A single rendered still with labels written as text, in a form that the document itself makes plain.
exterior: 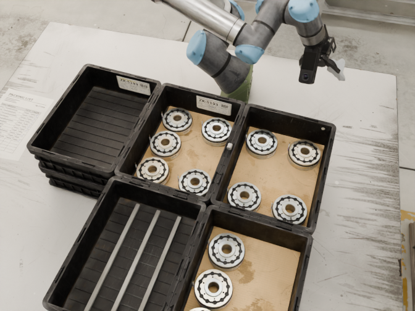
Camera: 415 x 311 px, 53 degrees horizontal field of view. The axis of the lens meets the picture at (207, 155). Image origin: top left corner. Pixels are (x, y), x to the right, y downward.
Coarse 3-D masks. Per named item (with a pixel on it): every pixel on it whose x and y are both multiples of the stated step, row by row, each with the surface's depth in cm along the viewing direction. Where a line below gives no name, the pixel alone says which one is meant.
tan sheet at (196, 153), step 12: (204, 120) 148; (156, 132) 145; (192, 132) 145; (192, 144) 142; (204, 144) 142; (144, 156) 139; (180, 156) 139; (192, 156) 139; (204, 156) 139; (216, 156) 139; (180, 168) 137; (192, 168) 137; (204, 168) 136; (168, 180) 134
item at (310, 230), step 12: (264, 108) 138; (240, 120) 135; (312, 120) 135; (240, 132) 133; (228, 156) 127; (324, 168) 126; (324, 180) 122; (216, 192) 120; (216, 204) 118; (228, 204) 118; (264, 216) 116; (312, 216) 116; (300, 228) 113; (312, 228) 113
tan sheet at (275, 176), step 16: (256, 128) 146; (320, 144) 142; (240, 160) 138; (256, 160) 138; (272, 160) 138; (320, 160) 138; (240, 176) 135; (256, 176) 135; (272, 176) 135; (288, 176) 135; (304, 176) 135; (272, 192) 131; (288, 192) 131; (304, 192) 131; (304, 224) 125
